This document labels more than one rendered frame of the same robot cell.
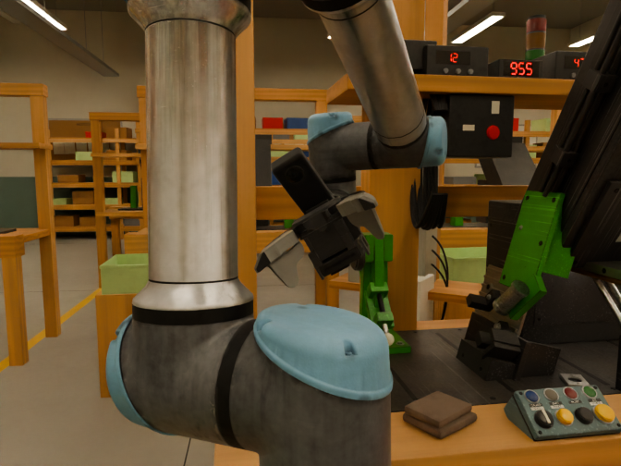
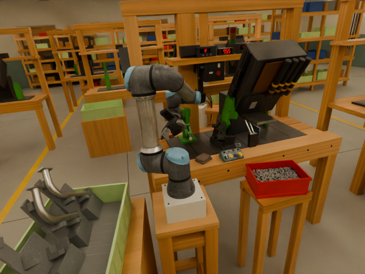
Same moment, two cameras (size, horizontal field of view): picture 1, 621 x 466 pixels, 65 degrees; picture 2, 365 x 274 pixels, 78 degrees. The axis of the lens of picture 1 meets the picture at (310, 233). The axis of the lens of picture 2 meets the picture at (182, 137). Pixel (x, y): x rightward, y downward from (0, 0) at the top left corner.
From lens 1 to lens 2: 70 cm
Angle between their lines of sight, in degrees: 18
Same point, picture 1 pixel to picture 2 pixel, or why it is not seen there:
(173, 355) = (151, 160)
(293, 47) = not seen: outside the picture
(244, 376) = (164, 163)
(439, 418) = (202, 160)
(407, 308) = (196, 126)
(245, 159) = not seen: hidden behind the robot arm
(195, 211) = (151, 135)
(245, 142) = not seen: hidden behind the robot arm
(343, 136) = (175, 97)
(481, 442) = (212, 163)
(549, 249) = (231, 112)
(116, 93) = (49, 10)
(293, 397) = (174, 166)
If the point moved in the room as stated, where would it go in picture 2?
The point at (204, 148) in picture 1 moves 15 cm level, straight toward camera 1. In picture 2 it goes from (151, 123) to (159, 135)
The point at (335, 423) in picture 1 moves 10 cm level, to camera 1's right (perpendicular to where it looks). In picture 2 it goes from (181, 168) to (201, 166)
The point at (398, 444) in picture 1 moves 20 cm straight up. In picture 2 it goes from (194, 166) to (192, 139)
